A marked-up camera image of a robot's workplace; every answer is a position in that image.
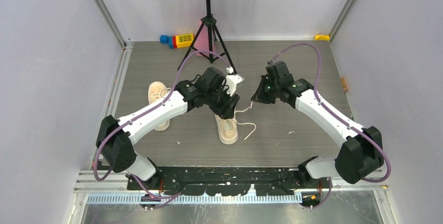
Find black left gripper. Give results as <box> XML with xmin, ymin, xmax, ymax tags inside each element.
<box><xmin>205</xmin><ymin>84</ymin><xmax>239</xmax><ymax>120</ymax></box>

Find beige lace sneaker with laces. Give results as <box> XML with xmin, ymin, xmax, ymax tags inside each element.
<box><xmin>214</xmin><ymin>102</ymin><xmax>257</xmax><ymax>145</ymax></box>

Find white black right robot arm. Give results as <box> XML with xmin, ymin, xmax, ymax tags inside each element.
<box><xmin>251</xmin><ymin>75</ymin><xmax>391</xmax><ymax>188</ymax></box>

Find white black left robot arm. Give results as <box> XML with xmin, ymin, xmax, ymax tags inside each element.
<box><xmin>93</xmin><ymin>67</ymin><xmax>244</xmax><ymax>190</ymax></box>

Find pink foam block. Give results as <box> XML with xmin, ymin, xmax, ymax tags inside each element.
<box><xmin>194</xmin><ymin>21</ymin><xmax>215</xmax><ymax>51</ymax></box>

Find yellow toy block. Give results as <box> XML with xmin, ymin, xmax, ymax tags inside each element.
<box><xmin>314</xmin><ymin>34</ymin><xmax>330</xmax><ymax>41</ymax></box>

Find small brown wooden block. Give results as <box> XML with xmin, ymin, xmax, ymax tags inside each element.
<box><xmin>340</xmin><ymin>77</ymin><xmax>349</xmax><ymax>93</ymax></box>

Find colourful toy block train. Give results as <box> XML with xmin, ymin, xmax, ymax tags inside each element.
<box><xmin>159</xmin><ymin>33</ymin><xmax>194</xmax><ymax>49</ymax></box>

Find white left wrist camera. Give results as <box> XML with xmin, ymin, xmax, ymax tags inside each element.
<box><xmin>225</xmin><ymin>67</ymin><xmax>244</xmax><ymax>97</ymax></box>

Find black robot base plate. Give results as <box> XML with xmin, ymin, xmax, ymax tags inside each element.
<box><xmin>127</xmin><ymin>167</ymin><xmax>330</xmax><ymax>196</ymax></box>

